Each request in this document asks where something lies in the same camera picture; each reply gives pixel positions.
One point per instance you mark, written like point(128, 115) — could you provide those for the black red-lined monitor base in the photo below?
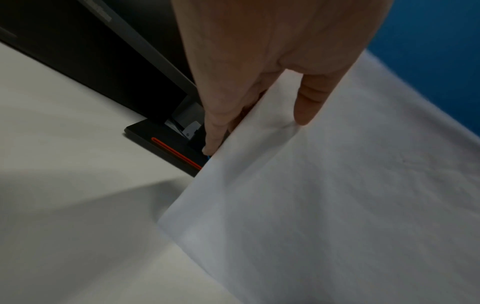
point(150, 133)

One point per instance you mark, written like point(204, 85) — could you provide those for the person's left hand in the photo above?
point(262, 38)

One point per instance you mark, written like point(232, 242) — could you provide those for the grey monitor stand neck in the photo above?
point(187, 115)

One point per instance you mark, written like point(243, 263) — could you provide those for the pile of white papers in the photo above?
point(337, 207)

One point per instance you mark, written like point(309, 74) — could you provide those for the blue cloth backdrop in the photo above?
point(431, 59)

